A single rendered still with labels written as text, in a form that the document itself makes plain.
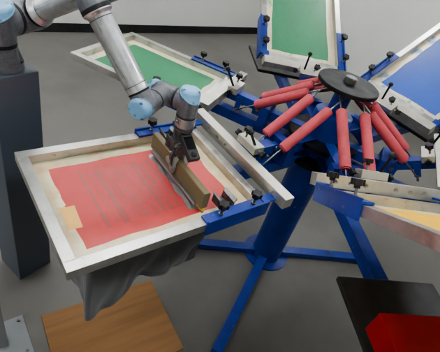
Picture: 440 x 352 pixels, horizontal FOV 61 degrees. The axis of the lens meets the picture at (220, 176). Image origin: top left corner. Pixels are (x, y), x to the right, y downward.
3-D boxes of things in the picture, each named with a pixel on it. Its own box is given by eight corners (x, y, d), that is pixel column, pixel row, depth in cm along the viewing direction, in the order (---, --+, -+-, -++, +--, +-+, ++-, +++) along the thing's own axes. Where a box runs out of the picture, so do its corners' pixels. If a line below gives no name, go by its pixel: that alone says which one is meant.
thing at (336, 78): (262, 285, 242) (359, 102, 160) (227, 240, 264) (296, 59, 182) (303, 263, 265) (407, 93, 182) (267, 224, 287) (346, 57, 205)
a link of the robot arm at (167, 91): (141, 83, 129) (169, 95, 127) (157, 74, 137) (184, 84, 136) (139, 103, 134) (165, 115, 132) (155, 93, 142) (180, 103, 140)
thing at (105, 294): (91, 321, 144) (95, 252, 118) (87, 313, 146) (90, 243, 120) (191, 278, 170) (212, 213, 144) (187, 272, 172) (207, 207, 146)
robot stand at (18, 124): (2, 260, 212) (-36, 59, 138) (32, 244, 224) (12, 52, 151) (20, 280, 205) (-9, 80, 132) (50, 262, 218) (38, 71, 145)
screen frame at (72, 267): (66, 281, 108) (66, 273, 106) (15, 160, 140) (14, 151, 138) (265, 209, 153) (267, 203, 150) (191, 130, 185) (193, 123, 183)
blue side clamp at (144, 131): (137, 147, 166) (140, 134, 162) (133, 140, 169) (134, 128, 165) (194, 137, 183) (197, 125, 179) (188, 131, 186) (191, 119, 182)
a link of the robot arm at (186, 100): (185, 80, 135) (206, 89, 133) (179, 107, 141) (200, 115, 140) (174, 86, 128) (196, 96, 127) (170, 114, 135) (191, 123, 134)
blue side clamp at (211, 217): (204, 236, 136) (209, 223, 131) (198, 226, 138) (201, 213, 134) (265, 214, 153) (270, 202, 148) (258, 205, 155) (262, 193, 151)
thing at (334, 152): (320, 214, 163) (332, 193, 156) (219, 116, 206) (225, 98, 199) (414, 174, 209) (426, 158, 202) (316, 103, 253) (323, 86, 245)
